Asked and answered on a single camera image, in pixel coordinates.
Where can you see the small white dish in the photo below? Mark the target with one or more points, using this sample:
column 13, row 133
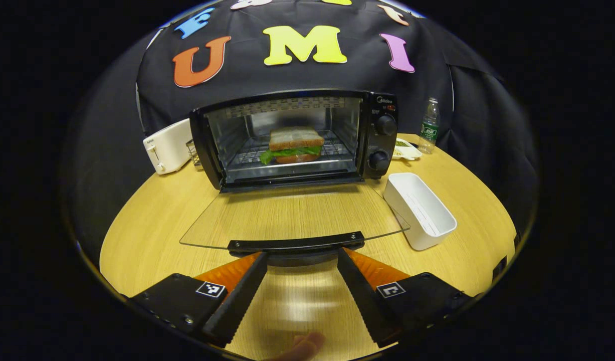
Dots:
column 406, row 149

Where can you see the black electric oven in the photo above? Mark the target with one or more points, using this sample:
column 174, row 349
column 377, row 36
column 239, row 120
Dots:
column 382, row 145

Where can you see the black backdrop cloth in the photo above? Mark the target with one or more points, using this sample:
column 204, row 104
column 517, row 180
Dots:
column 307, row 77

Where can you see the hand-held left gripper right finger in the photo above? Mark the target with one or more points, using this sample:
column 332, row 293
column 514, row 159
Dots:
column 360, row 296

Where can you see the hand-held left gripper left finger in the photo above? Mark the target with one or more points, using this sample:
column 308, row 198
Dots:
column 242, row 296

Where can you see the white rectangular container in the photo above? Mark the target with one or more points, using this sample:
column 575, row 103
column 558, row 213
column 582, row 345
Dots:
column 420, row 210

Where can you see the clear plastic water bottle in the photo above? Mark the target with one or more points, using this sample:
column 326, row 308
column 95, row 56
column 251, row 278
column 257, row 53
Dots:
column 428, row 130

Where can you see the white toaster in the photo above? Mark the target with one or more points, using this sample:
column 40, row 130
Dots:
column 167, row 148

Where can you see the lettuce sandwich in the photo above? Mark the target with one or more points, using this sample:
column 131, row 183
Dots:
column 294, row 143

